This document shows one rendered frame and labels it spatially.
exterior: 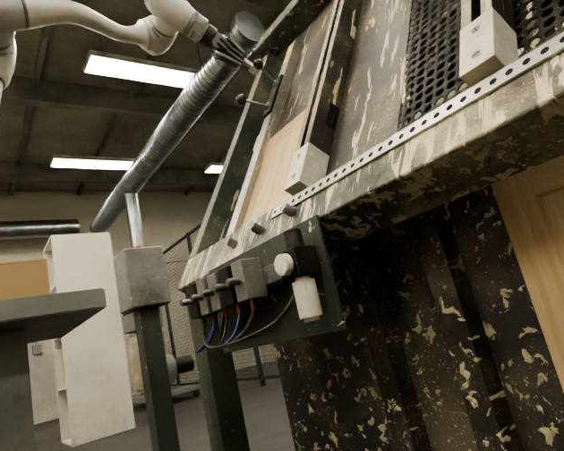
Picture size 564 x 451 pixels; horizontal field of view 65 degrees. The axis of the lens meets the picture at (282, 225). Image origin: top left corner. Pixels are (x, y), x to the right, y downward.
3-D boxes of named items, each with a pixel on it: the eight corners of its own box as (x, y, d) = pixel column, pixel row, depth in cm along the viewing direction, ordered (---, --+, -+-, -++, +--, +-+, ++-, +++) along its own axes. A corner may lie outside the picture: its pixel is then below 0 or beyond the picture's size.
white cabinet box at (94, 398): (61, 442, 453) (43, 251, 500) (119, 425, 487) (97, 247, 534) (72, 446, 406) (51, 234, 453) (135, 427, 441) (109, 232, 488)
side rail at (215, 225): (214, 272, 160) (188, 259, 155) (280, 72, 216) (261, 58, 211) (222, 268, 155) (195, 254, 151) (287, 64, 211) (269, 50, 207)
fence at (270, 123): (235, 245, 138) (224, 240, 137) (295, 53, 187) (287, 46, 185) (243, 241, 134) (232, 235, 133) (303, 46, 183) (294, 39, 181)
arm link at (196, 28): (179, 38, 156) (194, 48, 158) (190, 21, 149) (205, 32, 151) (187, 22, 160) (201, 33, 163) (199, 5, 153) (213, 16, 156)
